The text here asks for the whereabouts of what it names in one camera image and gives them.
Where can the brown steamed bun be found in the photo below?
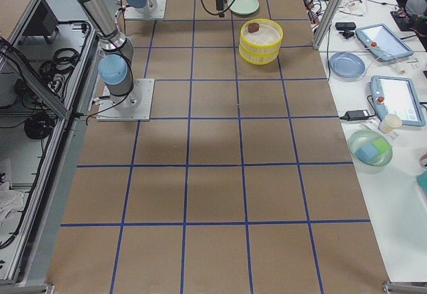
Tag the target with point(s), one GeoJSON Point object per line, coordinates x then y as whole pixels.
{"type": "Point", "coordinates": [253, 27]}

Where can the yellow steamer basket with cloth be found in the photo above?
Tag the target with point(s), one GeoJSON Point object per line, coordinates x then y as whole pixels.
{"type": "Point", "coordinates": [258, 55]}

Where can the yellow bamboo steamer basket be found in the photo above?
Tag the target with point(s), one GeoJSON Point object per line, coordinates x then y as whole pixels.
{"type": "Point", "coordinates": [270, 33]}

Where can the light green plate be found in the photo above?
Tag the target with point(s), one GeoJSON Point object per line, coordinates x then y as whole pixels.
{"type": "Point", "coordinates": [243, 7]}

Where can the black webcam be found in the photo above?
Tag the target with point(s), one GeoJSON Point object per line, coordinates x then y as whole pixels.
{"type": "Point", "coordinates": [345, 29]}

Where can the teach pendant far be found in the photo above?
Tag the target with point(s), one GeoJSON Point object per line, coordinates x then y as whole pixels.
{"type": "Point", "coordinates": [383, 43]}

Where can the teach pendant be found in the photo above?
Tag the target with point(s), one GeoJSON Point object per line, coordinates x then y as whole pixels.
{"type": "Point", "coordinates": [396, 96]}
{"type": "Point", "coordinates": [383, 43]}

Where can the black power adapter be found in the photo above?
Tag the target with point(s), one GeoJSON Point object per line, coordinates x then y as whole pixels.
{"type": "Point", "coordinates": [356, 115]}

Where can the teach pendant near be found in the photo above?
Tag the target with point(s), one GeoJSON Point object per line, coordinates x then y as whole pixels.
{"type": "Point", "coordinates": [396, 96]}

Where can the paper cup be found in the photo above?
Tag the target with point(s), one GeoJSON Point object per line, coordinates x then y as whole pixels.
{"type": "Point", "coordinates": [389, 123]}

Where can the green bowl with sponges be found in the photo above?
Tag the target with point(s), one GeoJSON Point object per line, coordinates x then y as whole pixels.
{"type": "Point", "coordinates": [371, 150]}

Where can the white crumpled rag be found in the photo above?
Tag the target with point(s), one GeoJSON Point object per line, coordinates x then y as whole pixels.
{"type": "Point", "coordinates": [12, 200]}

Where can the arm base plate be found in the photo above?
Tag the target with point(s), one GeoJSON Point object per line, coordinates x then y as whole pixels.
{"type": "Point", "coordinates": [137, 105]}
{"type": "Point", "coordinates": [143, 10]}

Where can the aluminium frame post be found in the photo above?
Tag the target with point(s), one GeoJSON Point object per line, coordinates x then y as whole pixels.
{"type": "Point", "coordinates": [325, 23]}

